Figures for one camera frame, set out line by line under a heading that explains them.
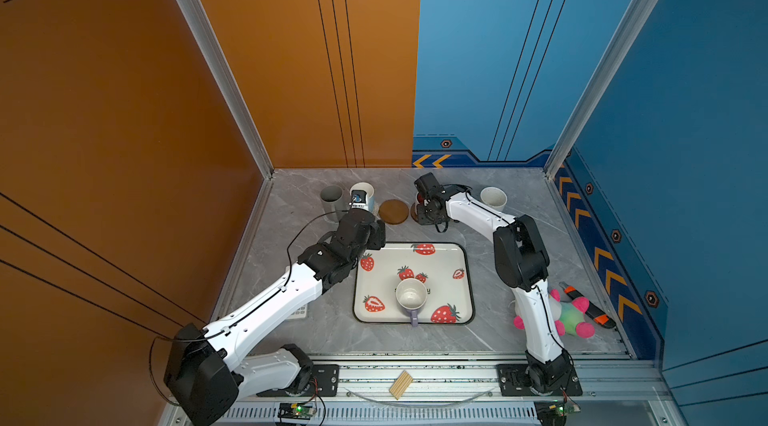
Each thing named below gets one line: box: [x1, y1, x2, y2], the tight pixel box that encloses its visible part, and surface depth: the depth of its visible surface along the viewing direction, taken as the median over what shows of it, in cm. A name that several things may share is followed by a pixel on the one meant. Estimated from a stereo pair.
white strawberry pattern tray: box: [353, 242, 474, 323], surface depth 92 cm
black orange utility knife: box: [559, 281, 617, 329], surface depth 85 cm
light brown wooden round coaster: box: [378, 199, 409, 225], surface depth 109 cm
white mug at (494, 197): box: [480, 186, 508, 211], surface depth 104 cm
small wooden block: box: [389, 370, 414, 400], surface depth 74 cm
